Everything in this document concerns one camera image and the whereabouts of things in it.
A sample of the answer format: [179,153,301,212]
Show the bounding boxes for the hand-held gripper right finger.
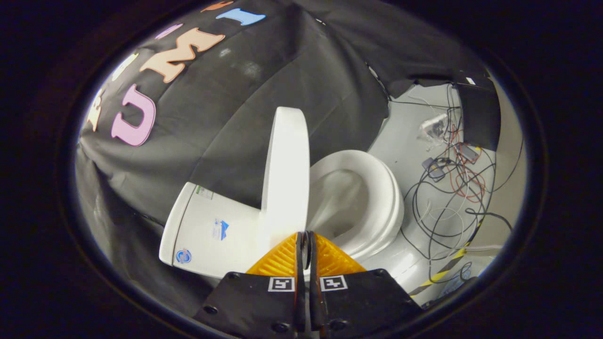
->
[305,231,424,339]

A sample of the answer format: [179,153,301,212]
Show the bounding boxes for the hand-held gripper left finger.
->
[193,231,307,339]

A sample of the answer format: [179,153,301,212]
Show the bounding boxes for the yellow black hazard tape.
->
[409,221,487,296]

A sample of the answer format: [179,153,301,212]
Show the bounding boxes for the small grey adapter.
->
[421,157,447,182]

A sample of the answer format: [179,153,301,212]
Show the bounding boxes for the black backdrop cloth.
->
[78,0,495,321]

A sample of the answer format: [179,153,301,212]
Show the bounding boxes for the clear plastic bag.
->
[416,113,449,143]

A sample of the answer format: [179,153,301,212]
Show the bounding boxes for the black equipment box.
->
[453,81,501,152]

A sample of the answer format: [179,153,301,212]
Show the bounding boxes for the tangle of black cables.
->
[391,85,523,283]

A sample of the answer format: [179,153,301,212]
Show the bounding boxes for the red wires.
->
[447,121,487,204]

